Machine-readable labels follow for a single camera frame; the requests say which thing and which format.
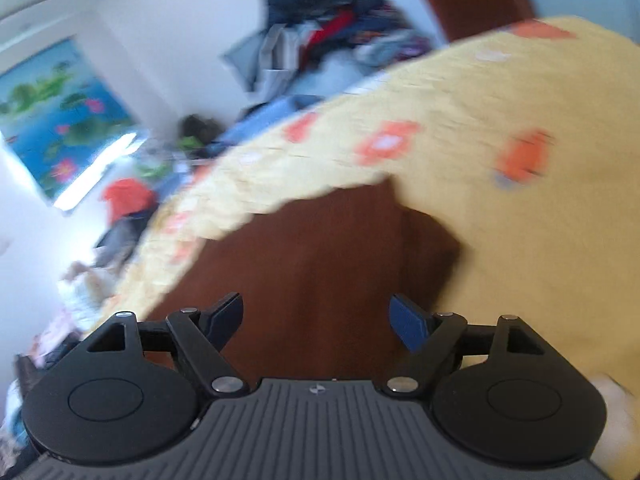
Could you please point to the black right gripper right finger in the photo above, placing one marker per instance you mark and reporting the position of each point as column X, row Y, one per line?
column 498, row 392

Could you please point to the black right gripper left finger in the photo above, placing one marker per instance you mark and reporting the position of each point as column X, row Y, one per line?
column 132, row 389

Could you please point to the brown small garment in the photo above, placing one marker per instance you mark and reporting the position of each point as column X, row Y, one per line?
column 316, row 277

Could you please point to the pile of assorted clothes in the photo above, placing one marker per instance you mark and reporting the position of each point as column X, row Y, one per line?
column 321, row 47

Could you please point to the orange cloth item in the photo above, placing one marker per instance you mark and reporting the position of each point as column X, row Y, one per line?
column 127, row 196

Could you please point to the yellow carrot-print bed sheet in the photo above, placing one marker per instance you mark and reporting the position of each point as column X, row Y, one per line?
column 522, row 143

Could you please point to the dark and green toy clutter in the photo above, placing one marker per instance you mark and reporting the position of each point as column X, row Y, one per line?
column 197, row 134

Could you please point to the blue floral window curtain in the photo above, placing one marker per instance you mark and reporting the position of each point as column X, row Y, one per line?
column 57, row 116

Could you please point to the blue striped fabric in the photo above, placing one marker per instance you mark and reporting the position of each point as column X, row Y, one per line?
column 262, row 117

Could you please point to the grey flat screen panel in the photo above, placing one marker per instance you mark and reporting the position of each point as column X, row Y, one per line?
column 242, row 57

